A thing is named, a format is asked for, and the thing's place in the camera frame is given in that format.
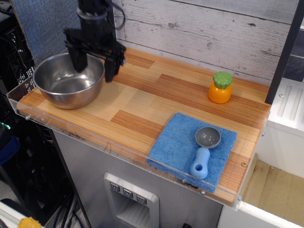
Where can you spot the orange toy carrot green top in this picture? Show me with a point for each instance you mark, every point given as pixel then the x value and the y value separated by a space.
pixel 220 90

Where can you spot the yellow object bottom left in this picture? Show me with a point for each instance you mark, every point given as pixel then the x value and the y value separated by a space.
pixel 29 223

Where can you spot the white toy sink unit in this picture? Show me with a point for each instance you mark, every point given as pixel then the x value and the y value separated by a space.
pixel 273 194

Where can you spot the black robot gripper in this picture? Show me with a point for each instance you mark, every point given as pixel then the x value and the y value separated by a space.
pixel 93 38

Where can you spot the blue microfiber cloth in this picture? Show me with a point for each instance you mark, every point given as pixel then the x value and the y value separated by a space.
pixel 175 150

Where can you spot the stainless steel bowl pot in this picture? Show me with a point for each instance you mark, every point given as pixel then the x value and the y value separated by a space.
pixel 66 88

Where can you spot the grey water dispenser panel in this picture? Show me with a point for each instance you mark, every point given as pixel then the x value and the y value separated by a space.
pixel 131 205

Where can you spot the grey blue toy scoop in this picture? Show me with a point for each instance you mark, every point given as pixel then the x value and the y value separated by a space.
pixel 207 138

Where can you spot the blue fabric panel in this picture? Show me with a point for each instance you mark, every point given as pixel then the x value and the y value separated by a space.
pixel 43 22

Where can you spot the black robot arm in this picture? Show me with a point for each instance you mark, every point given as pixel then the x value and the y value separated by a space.
pixel 98 6

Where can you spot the black vertical post right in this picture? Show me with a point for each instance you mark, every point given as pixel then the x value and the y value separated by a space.
pixel 282 63

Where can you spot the clear acrylic table guard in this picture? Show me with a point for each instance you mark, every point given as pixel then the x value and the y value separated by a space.
pixel 129 114

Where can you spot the silver toy fridge cabinet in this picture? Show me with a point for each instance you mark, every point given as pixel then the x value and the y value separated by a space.
pixel 87 166

